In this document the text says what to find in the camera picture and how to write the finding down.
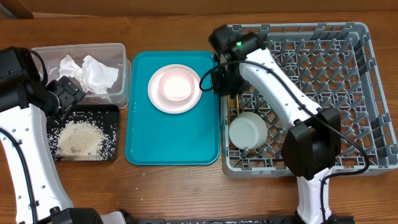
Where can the clear plastic bin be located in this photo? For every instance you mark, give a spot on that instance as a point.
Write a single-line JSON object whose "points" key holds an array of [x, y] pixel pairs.
{"points": [[110, 54]]}

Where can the white bowl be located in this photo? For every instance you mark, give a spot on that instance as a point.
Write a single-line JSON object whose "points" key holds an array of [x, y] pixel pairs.
{"points": [[248, 131]]}

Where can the grey dish rack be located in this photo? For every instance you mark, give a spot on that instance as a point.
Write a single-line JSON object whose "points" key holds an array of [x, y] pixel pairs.
{"points": [[334, 65]]}

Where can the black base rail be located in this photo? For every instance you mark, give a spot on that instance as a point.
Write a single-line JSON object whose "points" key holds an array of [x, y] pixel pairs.
{"points": [[294, 219]]}

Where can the black plastic tray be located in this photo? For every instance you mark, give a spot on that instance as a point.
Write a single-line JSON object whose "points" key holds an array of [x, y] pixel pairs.
{"points": [[112, 118]]}

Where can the teal serving tray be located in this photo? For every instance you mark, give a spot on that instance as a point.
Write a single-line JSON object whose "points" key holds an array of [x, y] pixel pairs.
{"points": [[154, 137]]}

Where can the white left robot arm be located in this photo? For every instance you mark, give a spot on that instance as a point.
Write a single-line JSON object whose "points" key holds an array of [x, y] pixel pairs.
{"points": [[28, 101]]}

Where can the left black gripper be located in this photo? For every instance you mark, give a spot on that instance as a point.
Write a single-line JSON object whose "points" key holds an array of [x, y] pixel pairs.
{"points": [[69, 93]]}

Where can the red snack wrapper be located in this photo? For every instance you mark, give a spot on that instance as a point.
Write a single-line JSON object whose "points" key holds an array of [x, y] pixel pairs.
{"points": [[92, 98]]}

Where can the cardboard backdrop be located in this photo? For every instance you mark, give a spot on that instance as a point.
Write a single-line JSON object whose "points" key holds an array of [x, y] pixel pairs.
{"points": [[31, 8]]}

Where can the wooden chopstick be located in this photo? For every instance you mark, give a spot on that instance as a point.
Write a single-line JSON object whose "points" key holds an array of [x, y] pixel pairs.
{"points": [[237, 105], [229, 108]]}

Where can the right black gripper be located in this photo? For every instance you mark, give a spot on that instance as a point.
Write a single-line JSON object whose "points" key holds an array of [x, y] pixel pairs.
{"points": [[221, 88]]}

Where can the pink small bowl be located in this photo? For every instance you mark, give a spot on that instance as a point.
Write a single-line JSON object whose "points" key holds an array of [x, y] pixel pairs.
{"points": [[176, 84]]}

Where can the pink plate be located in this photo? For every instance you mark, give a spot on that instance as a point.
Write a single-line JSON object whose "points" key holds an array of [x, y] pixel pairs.
{"points": [[173, 107]]}

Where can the white rice pile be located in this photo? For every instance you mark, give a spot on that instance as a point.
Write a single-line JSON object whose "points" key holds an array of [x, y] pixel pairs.
{"points": [[81, 140]]}

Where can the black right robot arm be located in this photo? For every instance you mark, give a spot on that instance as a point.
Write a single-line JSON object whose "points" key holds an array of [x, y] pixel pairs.
{"points": [[311, 143]]}

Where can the white napkin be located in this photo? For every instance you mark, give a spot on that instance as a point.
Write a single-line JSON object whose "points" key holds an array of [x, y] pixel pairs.
{"points": [[92, 76]]}

